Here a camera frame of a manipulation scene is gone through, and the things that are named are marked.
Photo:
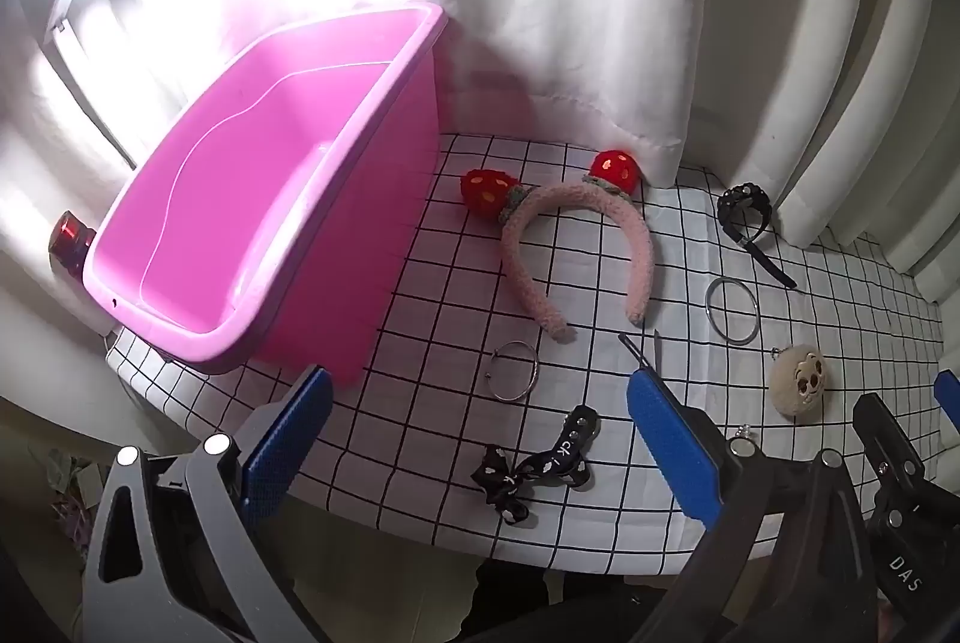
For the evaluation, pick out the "black wristwatch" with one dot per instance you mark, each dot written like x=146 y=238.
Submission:
x=742 y=197

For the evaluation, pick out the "pink plastic basin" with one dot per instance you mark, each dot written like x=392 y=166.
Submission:
x=247 y=186

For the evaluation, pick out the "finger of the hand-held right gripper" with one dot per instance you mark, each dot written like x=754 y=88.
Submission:
x=885 y=433
x=949 y=392

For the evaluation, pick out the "crumpled paper clutter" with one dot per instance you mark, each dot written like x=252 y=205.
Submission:
x=71 y=493

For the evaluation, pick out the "red water bottle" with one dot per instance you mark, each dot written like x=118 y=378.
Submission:
x=69 y=238

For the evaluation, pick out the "white curtain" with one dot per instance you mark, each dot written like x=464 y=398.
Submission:
x=600 y=13

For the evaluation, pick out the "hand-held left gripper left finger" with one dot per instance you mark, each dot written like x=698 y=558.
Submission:
x=289 y=440

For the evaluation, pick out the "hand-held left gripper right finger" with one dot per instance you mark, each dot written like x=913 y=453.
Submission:
x=671 y=448

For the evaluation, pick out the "black printed ribbon bow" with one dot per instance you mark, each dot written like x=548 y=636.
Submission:
x=555 y=459

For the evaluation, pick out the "white desk lamp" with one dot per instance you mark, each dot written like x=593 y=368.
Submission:
x=82 y=88

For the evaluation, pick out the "pink strawberry headband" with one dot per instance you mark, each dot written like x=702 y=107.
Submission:
x=487 y=189

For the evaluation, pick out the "small crystal bead ornament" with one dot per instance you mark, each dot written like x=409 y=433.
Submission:
x=742 y=437

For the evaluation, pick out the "plain silver bangle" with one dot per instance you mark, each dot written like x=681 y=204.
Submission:
x=708 y=307

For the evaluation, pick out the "thin dark hair band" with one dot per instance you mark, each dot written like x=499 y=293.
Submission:
x=657 y=350

